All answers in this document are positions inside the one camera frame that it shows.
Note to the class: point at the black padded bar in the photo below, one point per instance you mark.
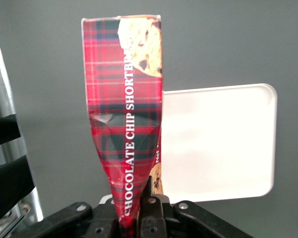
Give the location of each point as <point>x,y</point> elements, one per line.
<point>2,130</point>
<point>7,186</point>

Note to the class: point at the white rectangular plastic tray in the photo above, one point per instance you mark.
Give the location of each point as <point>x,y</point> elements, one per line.
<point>218,143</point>

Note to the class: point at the silver metal frame post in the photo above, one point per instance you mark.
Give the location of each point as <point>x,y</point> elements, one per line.
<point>1,81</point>

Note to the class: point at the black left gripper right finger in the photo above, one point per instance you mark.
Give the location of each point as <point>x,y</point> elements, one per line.
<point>151,215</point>

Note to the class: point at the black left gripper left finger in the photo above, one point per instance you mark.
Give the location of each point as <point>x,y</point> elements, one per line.
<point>105,218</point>

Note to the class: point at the red tartan cookie box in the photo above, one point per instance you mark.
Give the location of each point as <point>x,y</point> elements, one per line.
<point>114,99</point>

